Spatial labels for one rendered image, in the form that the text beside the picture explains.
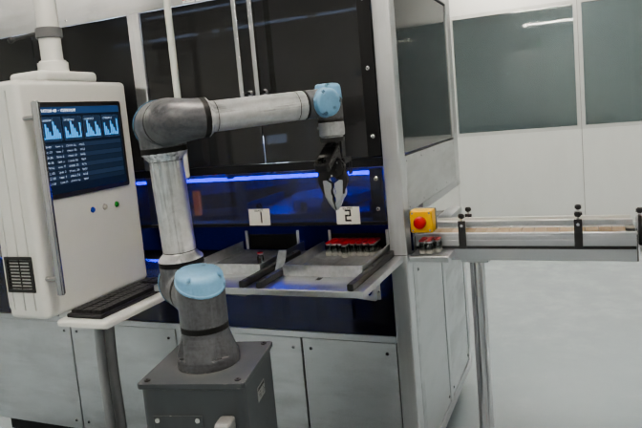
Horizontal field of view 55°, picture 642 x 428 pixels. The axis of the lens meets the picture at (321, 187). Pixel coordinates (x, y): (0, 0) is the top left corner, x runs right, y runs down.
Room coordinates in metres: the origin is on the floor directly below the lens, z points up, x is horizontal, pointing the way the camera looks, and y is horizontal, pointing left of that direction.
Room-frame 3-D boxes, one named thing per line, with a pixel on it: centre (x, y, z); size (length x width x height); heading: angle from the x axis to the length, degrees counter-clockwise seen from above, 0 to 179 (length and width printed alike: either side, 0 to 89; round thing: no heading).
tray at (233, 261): (2.12, 0.27, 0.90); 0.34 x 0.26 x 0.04; 157
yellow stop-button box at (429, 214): (1.99, -0.32, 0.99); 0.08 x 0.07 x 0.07; 157
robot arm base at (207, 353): (1.46, 0.31, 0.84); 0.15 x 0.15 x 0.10
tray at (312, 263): (1.98, -0.05, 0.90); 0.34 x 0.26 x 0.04; 157
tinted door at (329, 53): (2.11, -0.01, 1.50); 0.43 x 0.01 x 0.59; 67
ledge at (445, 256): (2.02, -0.35, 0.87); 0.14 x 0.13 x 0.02; 157
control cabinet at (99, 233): (2.15, 0.87, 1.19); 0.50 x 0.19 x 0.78; 157
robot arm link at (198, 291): (1.46, 0.31, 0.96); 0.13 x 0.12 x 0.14; 28
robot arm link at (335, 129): (1.80, -0.04, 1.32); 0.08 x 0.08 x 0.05
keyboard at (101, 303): (2.04, 0.69, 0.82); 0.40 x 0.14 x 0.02; 157
